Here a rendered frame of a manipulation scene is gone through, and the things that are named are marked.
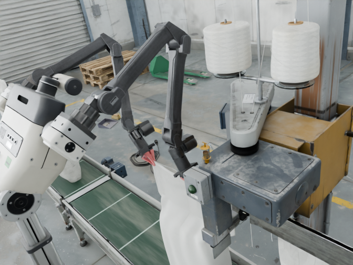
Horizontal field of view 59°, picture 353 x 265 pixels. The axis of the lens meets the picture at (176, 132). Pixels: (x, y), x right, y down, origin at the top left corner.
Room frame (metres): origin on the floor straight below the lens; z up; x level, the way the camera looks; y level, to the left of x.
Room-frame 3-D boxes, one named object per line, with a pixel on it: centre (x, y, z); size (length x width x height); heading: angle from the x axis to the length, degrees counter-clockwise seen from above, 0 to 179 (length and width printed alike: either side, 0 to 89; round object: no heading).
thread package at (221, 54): (1.12, -0.24, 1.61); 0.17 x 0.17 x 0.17
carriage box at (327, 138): (1.01, -0.47, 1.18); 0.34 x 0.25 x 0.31; 128
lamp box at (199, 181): (0.78, -0.04, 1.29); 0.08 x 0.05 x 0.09; 38
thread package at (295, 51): (0.92, -0.40, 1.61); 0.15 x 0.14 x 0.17; 38
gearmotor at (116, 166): (2.50, 0.66, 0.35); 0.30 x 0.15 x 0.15; 38
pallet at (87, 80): (6.76, 1.09, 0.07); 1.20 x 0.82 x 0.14; 126
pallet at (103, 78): (6.77, 1.07, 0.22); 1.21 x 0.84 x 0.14; 128
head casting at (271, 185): (0.78, -0.22, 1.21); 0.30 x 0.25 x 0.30; 38
